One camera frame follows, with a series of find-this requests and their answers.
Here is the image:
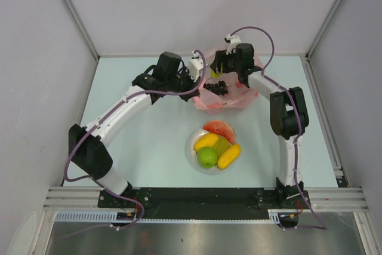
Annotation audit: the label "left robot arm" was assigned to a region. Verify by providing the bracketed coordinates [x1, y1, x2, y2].
[67, 50, 207, 207]

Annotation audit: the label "green fake apple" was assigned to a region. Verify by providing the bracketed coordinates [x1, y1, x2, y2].
[196, 147, 218, 168]

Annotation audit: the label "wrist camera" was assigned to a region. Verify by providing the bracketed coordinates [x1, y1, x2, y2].
[224, 35, 242, 55]
[186, 50, 206, 82]

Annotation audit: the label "fake watermelon slice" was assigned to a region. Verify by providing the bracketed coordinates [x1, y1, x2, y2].
[202, 119, 236, 145]

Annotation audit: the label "white cable duct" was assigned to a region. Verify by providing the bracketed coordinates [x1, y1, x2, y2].
[55, 210, 291, 224]

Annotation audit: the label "yellow fake mango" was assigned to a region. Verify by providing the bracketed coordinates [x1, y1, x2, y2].
[193, 133, 220, 152]

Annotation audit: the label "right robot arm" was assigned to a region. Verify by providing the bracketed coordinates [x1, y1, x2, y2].
[210, 43, 310, 208]

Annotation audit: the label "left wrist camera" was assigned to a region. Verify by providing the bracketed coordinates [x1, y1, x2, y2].
[186, 50, 206, 82]

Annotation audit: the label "dark fake grapes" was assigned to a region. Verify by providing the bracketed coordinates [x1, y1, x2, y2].
[204, 81, 229, 96]

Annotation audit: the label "orange fake fruit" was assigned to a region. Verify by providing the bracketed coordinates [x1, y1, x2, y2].
[217, 143, 241, 170]

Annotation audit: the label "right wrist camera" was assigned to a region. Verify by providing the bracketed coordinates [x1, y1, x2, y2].
[224, 35, 242, 55]

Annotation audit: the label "pink plastic bag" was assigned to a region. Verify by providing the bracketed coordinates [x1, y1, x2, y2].
[193, 48, 263, 115]

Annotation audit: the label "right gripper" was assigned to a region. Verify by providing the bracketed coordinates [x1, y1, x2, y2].
[210, 48, 241, 75]

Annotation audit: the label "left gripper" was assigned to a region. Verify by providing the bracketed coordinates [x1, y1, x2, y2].
[166, 66, 201, 102]

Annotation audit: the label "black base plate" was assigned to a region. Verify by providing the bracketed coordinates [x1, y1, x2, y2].
[97, 187, 312, 220]

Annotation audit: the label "green fake pear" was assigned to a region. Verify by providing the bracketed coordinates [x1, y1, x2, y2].
[211, 69, 223, 79]

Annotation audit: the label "white paper plate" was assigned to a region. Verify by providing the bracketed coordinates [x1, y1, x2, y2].
[186, 128, 241, 173]

